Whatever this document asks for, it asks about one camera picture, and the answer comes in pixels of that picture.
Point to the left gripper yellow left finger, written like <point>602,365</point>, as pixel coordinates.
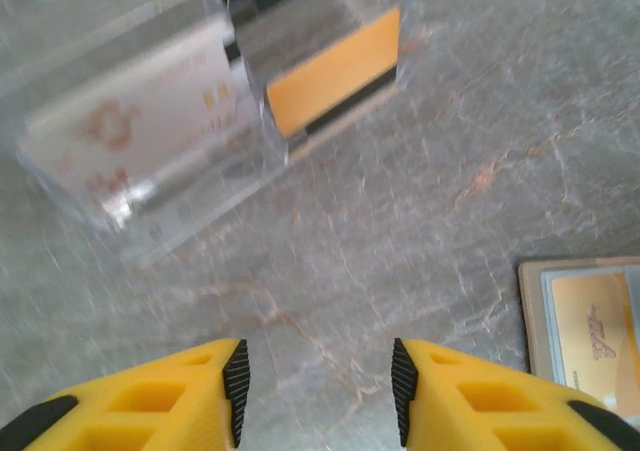
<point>150,406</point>

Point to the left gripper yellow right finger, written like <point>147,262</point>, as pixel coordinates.
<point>490,406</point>

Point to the gold VIP card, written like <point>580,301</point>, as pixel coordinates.
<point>595,321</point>
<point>335,71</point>

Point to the white card with red print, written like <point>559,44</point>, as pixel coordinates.
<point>130,121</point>

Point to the clear acrylic card box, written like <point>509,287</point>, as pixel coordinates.
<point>100,31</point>

